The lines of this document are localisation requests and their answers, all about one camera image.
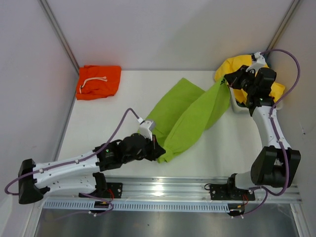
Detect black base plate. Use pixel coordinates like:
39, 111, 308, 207
98, 183, 123, 199
204, 184, 255, 201

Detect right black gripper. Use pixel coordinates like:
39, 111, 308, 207
224, 65, 257, 94

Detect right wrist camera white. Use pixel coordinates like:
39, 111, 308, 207
246, 52, 266, 73

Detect aluminium front rail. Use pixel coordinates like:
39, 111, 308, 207
44, 175, 302, 203

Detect green shorts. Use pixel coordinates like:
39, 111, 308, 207
147, 78, 231, 163

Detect left aluminium corner post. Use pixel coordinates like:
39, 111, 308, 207
38, 0, 79, 74

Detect teal cloth in basket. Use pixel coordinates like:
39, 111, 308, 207
251, 52, 269, 70

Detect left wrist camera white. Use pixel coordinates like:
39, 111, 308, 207
138, 120, 156, 141

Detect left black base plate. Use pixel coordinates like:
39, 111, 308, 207
98, 183, 123, 199

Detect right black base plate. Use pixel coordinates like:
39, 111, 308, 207
204, 184, 255, 201

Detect white slotted cable duct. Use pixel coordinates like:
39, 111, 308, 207
43, 199, 230, 213

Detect orange shorts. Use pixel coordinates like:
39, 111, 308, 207
76, 65, 121, 101

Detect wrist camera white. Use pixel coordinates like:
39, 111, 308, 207
138, 120, 156, 141
246, 52, 266, 73

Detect right aluminium corner post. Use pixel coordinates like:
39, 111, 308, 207
266, 0, 303, 51

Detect yellow shorts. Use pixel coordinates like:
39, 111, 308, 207
214, 54, 285, 106

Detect aluminium corner post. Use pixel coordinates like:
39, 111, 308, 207
38, 0, 79, 74
266, 0, 303, 51

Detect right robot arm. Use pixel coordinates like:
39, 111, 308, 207
224, 65, 301, 199

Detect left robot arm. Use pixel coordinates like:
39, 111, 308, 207
18, 133, 166, 204

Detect white plastic basket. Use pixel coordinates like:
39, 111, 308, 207
230, 88, 283, 117

